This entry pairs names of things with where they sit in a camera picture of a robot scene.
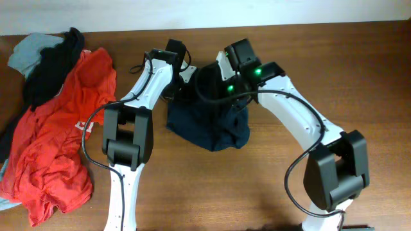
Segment navy blue shorts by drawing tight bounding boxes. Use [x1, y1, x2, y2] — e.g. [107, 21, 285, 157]
[166, 62, 250, 151]

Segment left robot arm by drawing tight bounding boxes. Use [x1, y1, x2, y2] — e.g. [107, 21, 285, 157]
[102, 39, 189, 230]

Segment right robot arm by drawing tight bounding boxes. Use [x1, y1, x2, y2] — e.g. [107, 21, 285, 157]
[216, 38, 370, 230]

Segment black garment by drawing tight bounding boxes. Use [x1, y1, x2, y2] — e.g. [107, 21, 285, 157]
[0, 27, 87, 163]

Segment red t-shirt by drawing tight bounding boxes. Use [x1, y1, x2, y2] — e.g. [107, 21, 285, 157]
[1, 48, 116, 227]

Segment light grey garment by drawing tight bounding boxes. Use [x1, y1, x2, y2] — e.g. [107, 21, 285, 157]
[0, 33, 67, 212]

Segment right black cable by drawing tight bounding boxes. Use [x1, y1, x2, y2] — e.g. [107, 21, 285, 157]
[193, 65, 346, 231]

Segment black cable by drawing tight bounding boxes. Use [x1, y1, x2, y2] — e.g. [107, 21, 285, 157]
[81, 47, 193, 231]
[193, 65, 346, 231]

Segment left black cable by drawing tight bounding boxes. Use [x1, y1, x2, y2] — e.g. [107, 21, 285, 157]
[81, 47, 193, 231]

